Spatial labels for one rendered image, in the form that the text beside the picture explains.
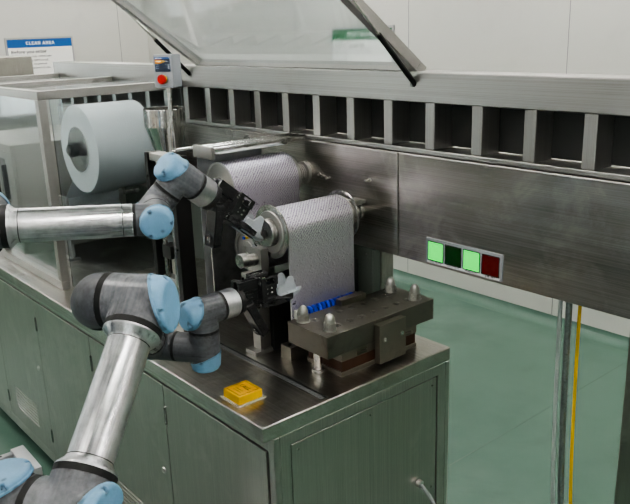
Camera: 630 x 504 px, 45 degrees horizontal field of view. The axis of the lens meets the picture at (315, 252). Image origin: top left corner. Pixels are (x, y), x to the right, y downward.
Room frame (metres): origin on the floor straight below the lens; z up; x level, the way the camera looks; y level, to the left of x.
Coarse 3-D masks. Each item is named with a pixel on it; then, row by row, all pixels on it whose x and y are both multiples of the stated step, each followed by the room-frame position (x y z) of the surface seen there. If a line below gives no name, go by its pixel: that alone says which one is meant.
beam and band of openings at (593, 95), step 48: (192, 96) 2.92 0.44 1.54; (240, 96) 2.69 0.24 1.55; (288, 96) 2.44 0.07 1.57; (336, 96) 2.26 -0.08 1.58; (384, 96) 2.11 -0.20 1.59; (432, 96) 1.97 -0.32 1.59; (480, 96) 1.86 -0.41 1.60; (528, 96) 1.75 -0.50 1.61; (576, 96) 1.66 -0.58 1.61; (624, 96) 1.58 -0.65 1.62; (384, 144) 2.11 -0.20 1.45; (432, 144) 1.98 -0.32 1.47; (480, 144) 1.86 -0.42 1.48; (528, 144) 1.75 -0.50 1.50; (576, 144) 1.74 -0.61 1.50; (624, 144) 1.65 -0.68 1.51
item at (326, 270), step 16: (336, 240) 2.04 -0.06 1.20; (352, 240) 2.07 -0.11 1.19; (288, 256) 1.93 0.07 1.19; (304, 256) 1.96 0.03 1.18; (320, 256) 2.00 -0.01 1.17; (336, 256) 2.03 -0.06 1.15; (352, 256) 2.07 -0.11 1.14; (304, 272) 1.96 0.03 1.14; (320, 272) 2.00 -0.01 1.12; (336, 272) 2.03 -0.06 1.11; (352, 272) 2.07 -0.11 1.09; (304, 288) 1.96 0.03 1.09; (320, 288) 1.99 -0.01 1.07; (336, 288) 2.03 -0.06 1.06; (352, 288) 2.07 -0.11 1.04; (304, 304) 1.96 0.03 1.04
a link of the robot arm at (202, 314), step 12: (192, 300) 1.73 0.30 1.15; (204, 300) 1.74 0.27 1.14; (216, 300) 1.75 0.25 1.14; (180, 312) 1.72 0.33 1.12; (192, 312) 1.70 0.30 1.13; (204, 312) 1.71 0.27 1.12; (216, 312) 1.73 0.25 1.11; (228, 312) 1.76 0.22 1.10; (180, 324) 1.73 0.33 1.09; (192, 324) 1.69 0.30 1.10; (204, 324) 1.71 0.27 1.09; (216, 324) 1.74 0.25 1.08
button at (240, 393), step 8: (240, 384) 1.72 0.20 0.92; (248, 384) 1.72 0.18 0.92; (224, 392) 1.70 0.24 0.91; (232, 392) 1.68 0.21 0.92; (240, 392) 1.68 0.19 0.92; (248, 392) 1.67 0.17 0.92; (256, 392) 1.68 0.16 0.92; (232, 400) 1.67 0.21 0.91; (240, 400) 1.65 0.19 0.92; (248, 400) 1.67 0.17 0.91
